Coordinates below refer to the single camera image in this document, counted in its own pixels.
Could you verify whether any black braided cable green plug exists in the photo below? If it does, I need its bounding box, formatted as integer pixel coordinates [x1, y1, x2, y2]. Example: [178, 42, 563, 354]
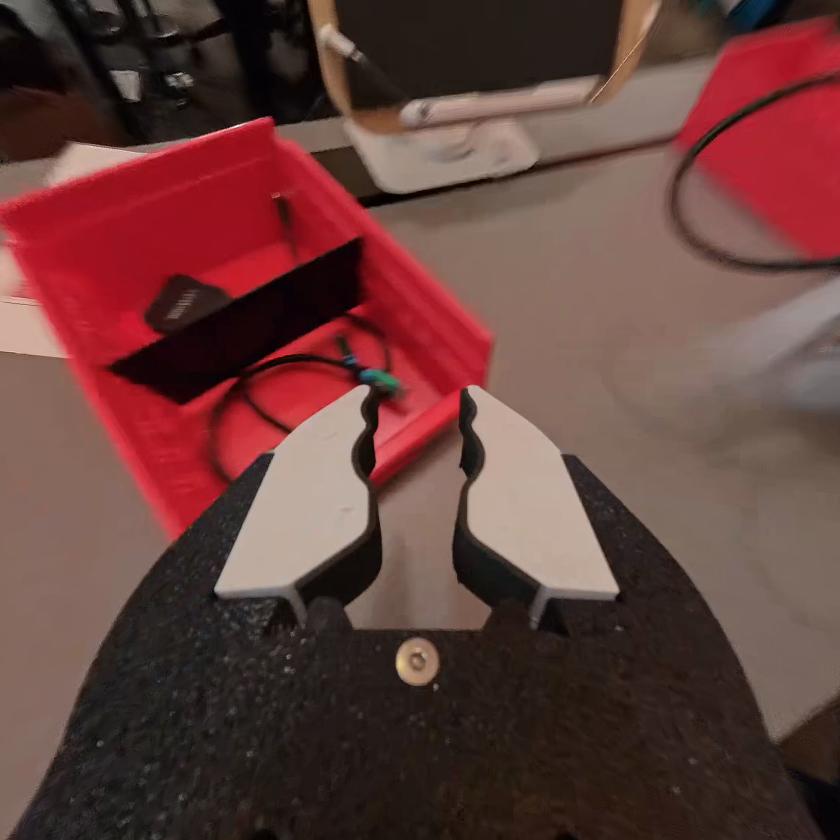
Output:
[667, 71, 840, 274]
[206, 315, 406, 488]

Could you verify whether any black bin divider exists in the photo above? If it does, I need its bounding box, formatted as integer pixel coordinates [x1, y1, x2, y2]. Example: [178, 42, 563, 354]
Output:
[108, 238, 366, 405]

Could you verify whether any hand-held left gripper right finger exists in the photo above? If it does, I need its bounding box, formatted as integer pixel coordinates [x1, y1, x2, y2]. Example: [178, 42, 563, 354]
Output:
[451, 384, 622, 630]

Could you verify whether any black switch box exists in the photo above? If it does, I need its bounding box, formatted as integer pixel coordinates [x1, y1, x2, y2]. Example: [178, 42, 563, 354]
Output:
[144, 274, 232, 336]

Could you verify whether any red plastic bin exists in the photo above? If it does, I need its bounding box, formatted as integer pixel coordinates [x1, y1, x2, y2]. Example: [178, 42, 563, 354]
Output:
[675, 18, 840, 265]
[0, 118, 494, 540]

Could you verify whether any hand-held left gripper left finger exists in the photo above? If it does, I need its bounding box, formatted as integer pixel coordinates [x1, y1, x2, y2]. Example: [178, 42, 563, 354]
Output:
[214, 384, 383, 626]

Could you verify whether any grey desk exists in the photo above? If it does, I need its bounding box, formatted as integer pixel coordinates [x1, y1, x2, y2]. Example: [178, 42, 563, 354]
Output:
[0, 56, 840, 840]

